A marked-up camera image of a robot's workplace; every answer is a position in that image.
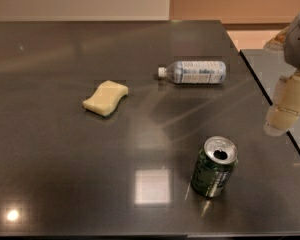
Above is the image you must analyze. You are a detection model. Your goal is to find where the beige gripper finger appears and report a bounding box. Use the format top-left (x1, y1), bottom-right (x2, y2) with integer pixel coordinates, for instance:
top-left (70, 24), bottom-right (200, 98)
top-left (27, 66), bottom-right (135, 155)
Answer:
top-left (264, 69), bottom-right (300, 137)
top-left (263, 27), bottom-right (288, 51)

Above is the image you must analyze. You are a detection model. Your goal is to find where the clear blue plastic water bottle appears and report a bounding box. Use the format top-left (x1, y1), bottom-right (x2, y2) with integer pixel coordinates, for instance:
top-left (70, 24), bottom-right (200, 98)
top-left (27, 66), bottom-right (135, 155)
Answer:
top-left (158, 61), bottom-right (226, 84)

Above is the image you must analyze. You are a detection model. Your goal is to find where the yellow sponge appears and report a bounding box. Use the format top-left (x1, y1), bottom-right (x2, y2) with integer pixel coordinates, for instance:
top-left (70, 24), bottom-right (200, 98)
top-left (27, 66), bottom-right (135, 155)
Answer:
top-left (83, 80), bottom-right (129, 117)

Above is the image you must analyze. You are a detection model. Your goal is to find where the dark side table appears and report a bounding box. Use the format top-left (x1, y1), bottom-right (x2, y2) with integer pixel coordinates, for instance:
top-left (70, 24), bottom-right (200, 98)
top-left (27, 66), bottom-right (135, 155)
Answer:
top-left (240, 49), bottom-right (300, 155)

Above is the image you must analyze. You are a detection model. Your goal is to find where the green soda can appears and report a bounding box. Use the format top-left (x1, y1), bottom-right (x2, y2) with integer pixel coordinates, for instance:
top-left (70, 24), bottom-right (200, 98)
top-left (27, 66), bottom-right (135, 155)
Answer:
top-left (191, 136), bottom-right (238, 198)

